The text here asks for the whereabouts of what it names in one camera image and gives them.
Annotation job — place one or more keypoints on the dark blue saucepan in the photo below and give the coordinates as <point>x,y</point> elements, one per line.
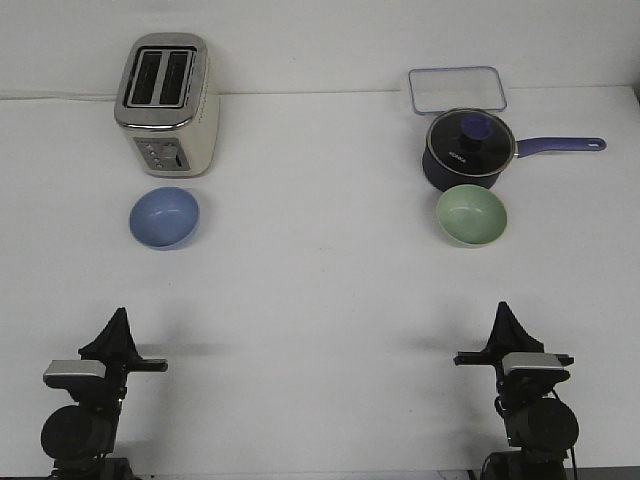
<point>483,169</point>

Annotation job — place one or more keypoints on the glass pot lid blue knob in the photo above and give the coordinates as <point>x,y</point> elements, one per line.
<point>469,130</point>

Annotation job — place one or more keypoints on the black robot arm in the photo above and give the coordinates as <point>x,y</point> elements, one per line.
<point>535,420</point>
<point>97,382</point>

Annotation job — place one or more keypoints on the blue bowl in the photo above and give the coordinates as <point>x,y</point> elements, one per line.
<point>165,218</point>

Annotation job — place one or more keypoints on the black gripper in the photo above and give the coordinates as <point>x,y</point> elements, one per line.
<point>119,364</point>
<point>521,341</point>

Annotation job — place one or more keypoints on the cream and steel toaster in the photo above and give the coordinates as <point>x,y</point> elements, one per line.
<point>167,105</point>

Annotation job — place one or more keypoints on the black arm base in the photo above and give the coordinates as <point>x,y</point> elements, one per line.
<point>516,466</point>
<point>96,468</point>

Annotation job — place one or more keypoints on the green bowl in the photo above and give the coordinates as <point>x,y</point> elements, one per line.
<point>471,216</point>

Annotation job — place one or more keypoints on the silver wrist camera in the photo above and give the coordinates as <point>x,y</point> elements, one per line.
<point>533,362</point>
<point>63,374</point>

